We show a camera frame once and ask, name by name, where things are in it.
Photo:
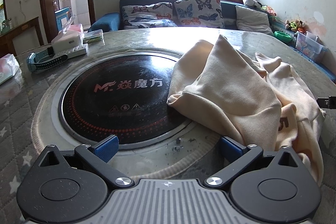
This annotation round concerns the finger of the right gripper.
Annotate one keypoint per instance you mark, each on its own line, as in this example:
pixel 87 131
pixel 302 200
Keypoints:
pixel 327 103

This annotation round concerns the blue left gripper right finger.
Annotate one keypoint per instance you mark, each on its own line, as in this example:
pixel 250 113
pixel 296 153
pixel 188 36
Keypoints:
pixel 240 158

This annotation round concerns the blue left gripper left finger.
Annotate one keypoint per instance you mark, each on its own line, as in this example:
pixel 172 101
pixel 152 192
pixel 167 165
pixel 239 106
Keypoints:
pixel 94 158

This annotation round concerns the cream beige sweatshirt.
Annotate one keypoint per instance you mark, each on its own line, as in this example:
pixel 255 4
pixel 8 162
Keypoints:
pixel 260 101

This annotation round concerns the clear plastic storage box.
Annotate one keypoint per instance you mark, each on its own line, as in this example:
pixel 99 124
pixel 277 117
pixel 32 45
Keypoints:
pixel 310 48

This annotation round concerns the round black induction cooktop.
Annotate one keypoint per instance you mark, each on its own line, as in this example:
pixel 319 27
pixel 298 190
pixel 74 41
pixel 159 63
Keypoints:
pixel 123 96

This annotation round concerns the grey quilted star tablecloth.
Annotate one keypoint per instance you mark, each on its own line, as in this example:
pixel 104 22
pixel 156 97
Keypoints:
pixel 21 95

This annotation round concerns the green plastic bowl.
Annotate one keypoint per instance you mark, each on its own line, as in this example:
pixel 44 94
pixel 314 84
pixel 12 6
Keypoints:
pixel 282 36

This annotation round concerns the colourful plush toys pile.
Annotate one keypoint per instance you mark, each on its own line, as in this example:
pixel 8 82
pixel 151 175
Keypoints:
pixel 296 26

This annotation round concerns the white power strip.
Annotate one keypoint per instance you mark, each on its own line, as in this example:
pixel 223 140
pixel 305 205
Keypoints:
pixel 74 52

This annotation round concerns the blue corner sofa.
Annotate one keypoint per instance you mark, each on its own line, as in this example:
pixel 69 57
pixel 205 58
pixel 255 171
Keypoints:
pixel 113 21

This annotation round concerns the plain grey cushion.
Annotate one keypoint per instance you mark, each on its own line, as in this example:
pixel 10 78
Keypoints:
pixel 252 20

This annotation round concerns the green card stack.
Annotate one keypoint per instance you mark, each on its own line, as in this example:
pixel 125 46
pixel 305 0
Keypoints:
pixel 93 36

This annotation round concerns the white tissue box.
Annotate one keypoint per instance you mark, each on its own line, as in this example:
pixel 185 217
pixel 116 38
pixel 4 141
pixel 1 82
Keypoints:
pixel 70 36

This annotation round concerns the soft pack pink tissues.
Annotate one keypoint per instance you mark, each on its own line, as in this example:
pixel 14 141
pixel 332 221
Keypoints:
pixel 8 67

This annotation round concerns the panda plush toy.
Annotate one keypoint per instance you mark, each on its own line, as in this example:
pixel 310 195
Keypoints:
pixel 252 3

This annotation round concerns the dark wooden sideboard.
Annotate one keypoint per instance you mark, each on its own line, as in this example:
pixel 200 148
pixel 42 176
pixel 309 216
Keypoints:
pixel 7 40

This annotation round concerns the blue white toy cabinet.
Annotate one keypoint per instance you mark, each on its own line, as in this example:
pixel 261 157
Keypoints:
pixel 62 16

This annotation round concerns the butterfly pillow upright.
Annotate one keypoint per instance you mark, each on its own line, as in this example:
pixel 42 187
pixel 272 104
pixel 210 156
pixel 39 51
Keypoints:
pixel 199 13

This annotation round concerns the butterfly pillow lying left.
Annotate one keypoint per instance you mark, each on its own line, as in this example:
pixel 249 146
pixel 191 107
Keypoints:
pixel 148 16

